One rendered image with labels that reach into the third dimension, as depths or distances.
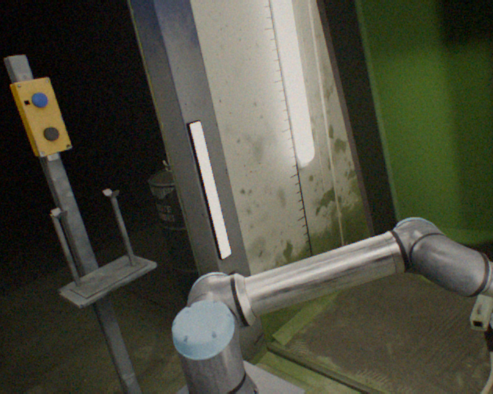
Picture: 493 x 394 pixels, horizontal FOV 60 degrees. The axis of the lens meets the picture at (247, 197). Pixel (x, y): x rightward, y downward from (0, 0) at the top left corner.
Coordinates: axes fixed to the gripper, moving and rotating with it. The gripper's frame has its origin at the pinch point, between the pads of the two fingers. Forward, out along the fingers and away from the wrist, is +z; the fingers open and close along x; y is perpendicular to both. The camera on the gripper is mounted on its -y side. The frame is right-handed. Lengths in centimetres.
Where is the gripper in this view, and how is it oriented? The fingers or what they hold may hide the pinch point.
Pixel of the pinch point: (483, 309)
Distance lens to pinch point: 171.0
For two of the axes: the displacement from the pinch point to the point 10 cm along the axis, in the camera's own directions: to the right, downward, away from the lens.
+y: 2.8, 9.2, 2.9
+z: -7.7, 0.3, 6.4
